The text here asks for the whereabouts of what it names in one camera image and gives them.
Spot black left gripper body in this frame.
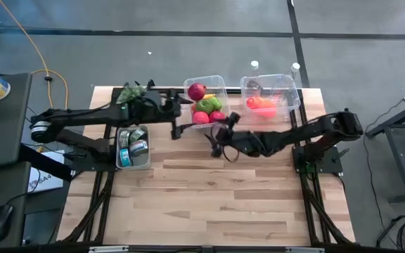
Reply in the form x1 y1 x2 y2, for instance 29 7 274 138
124 89 183 127

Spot dark red pomegranate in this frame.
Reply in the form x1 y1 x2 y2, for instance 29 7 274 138
187 82 207 102

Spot clear water bottle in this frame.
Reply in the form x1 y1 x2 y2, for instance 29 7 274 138
283 62 301 89
247 60 262 89

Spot white frame bracket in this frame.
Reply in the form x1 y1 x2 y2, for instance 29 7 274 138
89 245 130 253
285 247 326 253

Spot red round fruit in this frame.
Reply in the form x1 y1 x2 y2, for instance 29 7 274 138
209 110 226 124

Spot orange plastic bottle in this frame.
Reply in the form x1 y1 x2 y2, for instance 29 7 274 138
246 96 278 119

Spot green-label tin can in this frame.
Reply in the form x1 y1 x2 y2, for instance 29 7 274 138
130 128 147 142
118 130 130 149

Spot yellow cable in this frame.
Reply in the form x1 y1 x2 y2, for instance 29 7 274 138
0 0 70 152

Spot black computer mouse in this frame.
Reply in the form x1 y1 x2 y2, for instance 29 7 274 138
0 205 15 242

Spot black metal stand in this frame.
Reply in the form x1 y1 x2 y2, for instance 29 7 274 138
366 100 405 207

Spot black aluminium table frame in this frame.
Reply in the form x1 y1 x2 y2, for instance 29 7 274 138
56 86 356 253

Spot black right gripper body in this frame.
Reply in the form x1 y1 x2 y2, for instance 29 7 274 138
219 126 274 159

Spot green leafy vegetable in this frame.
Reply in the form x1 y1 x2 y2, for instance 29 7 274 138
116 83 147 105

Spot red apple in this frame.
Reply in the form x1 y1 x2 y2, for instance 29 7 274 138
192 111 210 125

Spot clear plastic bin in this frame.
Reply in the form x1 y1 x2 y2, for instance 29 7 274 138
183 74 230 129
239 72 301 120

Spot dark grey side table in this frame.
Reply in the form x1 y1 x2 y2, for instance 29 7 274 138
0 72 34 169

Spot white cardboard box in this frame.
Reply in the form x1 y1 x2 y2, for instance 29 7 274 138
26 150 66 194

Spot white plastic handled bin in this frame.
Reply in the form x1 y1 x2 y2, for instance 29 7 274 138
115 124 153 171

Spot teal-label tin can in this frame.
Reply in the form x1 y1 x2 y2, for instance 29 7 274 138
119 148 134 168

